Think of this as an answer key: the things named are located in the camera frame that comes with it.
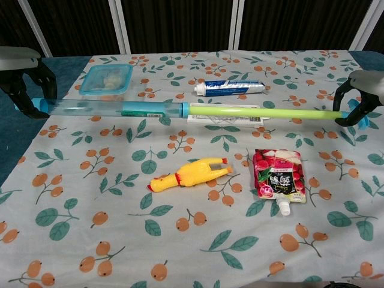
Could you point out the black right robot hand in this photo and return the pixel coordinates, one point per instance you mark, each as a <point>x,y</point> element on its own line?
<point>361,105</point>

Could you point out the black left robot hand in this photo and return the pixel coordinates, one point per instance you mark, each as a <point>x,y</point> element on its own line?
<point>18,90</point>

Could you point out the blue and green water gun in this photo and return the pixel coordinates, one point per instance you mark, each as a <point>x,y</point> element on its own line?
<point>141,108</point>

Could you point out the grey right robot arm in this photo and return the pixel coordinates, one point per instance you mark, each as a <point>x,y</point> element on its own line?
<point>369,82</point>

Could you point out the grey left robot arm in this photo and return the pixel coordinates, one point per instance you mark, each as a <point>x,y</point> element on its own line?
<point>18,57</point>

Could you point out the blue lidded food container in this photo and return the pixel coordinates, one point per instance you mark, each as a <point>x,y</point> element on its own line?
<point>106,79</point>

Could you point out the red jelly drink pouch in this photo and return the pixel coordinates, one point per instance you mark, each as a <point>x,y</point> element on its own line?
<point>279,177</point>

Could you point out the blue white toothpaste tube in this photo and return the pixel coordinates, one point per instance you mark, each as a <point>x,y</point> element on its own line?
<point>229,87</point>

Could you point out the white flat packet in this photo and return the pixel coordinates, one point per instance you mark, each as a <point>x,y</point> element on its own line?
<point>228,120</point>

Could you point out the yellow rubber chicken toy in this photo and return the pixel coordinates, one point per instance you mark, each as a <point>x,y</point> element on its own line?
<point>192,177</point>

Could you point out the floral fruit print tablecloth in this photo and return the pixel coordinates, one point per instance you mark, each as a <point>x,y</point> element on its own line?
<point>192,234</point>

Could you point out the white frame post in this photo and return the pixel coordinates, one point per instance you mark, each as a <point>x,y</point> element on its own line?
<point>36,27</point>
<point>364,24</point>
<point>120,26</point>
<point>235,24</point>

